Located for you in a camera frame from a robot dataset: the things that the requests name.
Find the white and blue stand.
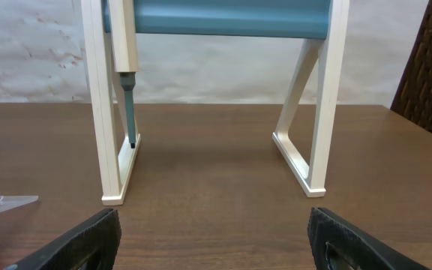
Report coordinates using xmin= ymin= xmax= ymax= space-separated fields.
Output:
xmin=79 ymin=0 xmax=350 ymax=206

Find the white pipette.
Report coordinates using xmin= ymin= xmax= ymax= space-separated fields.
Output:
xmin=107 ymin=0 xmax=141 ymax=149

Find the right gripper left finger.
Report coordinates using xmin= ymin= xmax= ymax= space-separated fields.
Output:
xmin=4 ymin=208 xmax=122 ymax=270

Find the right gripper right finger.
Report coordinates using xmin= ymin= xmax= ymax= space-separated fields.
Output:
xmin=307 ymin=206 xmax=432 ymax=270

